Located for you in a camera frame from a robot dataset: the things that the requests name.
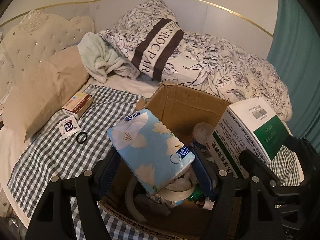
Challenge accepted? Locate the white tape roll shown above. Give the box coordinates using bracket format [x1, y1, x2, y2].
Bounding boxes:
[158, 171, 197, 202]

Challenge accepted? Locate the green white medicine box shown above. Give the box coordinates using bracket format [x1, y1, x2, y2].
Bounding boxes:
[206, 98, 289, 179]

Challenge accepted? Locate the blue floral tissue pack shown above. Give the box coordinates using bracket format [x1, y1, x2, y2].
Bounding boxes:
[107, 108, 195, 195]

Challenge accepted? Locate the green plastic wrapper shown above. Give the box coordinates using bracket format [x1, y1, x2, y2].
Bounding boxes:
[187, 183, 206, 202]

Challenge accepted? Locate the clear plastic water bottle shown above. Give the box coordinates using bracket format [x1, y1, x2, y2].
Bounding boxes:
[193, 122, 214, 147]

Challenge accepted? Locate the checkered bed sheet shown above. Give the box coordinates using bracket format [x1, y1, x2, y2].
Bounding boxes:
[7, 84, 304, 240]

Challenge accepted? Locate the small white sachet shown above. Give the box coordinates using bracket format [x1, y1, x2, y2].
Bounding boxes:
[57, 116, 81, 139]

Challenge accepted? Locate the brown cardboard box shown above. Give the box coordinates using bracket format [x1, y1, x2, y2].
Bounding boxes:
[101, 84, 229, 239]

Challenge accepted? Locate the small red white medicine box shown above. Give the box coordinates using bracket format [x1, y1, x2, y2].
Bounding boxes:
[62, 92, 93, 120]

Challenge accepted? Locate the beige pillow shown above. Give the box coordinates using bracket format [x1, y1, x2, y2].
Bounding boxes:
[3, 46, 88, 142]

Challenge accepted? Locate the light green towel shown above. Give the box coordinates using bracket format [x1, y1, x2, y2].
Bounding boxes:
[78, 33, 139, 83]

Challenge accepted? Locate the teal curtain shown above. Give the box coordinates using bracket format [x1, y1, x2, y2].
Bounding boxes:
[267, 0, 319, 150]

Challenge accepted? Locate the floral duvet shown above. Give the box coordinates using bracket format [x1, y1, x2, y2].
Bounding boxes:
[99, 0, 293, 121]

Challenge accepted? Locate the cream tufted headboard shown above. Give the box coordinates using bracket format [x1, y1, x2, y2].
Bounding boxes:
[1, 10, 95, 98]

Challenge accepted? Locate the black hair tie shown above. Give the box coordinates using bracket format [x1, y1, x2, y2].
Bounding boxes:
[76, 132, 88, 145]

